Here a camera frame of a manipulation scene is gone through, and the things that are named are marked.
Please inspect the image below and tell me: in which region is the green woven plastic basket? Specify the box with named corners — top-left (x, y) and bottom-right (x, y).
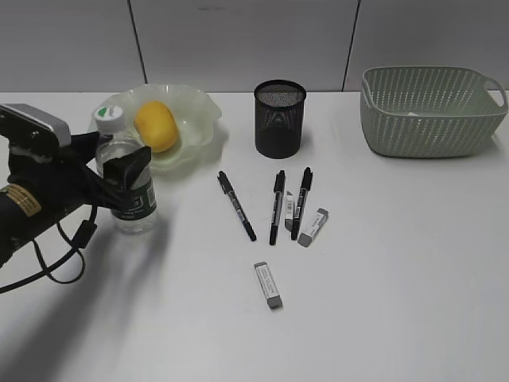
top-left (359, 66), bottom-right (508, 158)

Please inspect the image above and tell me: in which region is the yellow mango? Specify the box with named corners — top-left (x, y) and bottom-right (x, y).
top-left (134, 101), bottom-right (180, 154)

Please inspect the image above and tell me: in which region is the black mesh pen holder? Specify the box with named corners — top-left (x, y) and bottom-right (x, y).
top-left (254, 79), bottom-right (307, 159)

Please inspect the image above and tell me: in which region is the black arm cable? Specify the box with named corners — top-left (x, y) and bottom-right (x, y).
top-left (0, 205), bottom-right (99, 294)

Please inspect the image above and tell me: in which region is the clear water bottle green label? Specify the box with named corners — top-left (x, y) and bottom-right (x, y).
top-left (93, 106), bottom-right (157, 235)

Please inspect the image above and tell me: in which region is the black marker pen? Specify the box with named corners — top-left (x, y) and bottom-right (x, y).
top-left (217, 171), bottom-right (257, 241)
top-left (291, 167), bottom-right (313, 240)
top-left (269, 170), bottom-right (286, 246)

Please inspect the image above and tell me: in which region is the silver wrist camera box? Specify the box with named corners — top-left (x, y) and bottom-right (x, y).
top-left (1, 103), bottom-right (72, 157)

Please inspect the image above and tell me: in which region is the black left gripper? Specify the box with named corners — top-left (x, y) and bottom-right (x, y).
top-left (6, 131), bottom-right (151, 217)

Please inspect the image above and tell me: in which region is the grey white eraser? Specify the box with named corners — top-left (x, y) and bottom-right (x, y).
top-left (284, 191), bottom-right (296, 232)
top-left (297, 208), bottom-right (329, 248)
top-left (254, 262), bottom-right (283, 310)

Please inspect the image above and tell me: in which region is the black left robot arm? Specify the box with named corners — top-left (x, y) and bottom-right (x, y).
top-left (1, 132), bottom-right (151, 264)

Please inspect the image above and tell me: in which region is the grey white eraser front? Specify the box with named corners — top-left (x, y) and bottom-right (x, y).
top-left (254, 262), bottom-right (283, 310)

